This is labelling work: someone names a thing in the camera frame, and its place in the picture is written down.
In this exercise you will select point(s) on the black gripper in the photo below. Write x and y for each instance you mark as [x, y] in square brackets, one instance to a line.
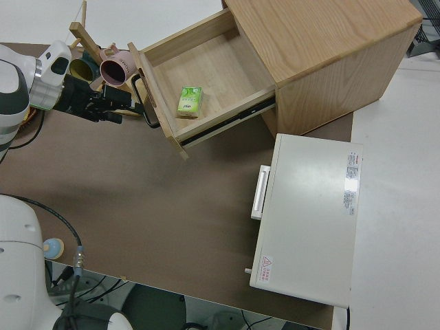
[75, 96]

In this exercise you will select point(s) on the wooden drawer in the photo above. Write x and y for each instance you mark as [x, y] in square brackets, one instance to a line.
[213, 68]

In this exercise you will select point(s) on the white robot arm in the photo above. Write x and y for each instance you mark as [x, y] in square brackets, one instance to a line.
[10, 86]

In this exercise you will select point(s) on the pink mug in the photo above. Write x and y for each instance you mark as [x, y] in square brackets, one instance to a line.
[118, 65]

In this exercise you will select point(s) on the dark blue mug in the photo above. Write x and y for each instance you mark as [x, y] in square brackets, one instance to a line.
[80, 68]

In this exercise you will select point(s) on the wooden mug tree stand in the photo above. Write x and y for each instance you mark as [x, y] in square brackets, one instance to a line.
[82, 34]

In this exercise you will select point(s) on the green tissue pack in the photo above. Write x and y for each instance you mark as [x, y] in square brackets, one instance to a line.
[189, 103]

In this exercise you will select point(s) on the round brown wicker basket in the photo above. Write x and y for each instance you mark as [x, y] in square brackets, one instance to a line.
[30, 117]

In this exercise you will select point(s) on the brown table mat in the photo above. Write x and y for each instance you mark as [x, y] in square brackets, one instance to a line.
[137, 189]

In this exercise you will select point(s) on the light wooden cabinet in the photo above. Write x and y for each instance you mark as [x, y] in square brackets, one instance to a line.
[326, 51]

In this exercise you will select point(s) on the cream toaster oven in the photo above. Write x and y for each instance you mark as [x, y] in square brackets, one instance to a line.
[309, 223]

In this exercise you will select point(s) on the dark background equipment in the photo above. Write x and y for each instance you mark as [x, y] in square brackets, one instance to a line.
[424, 38]

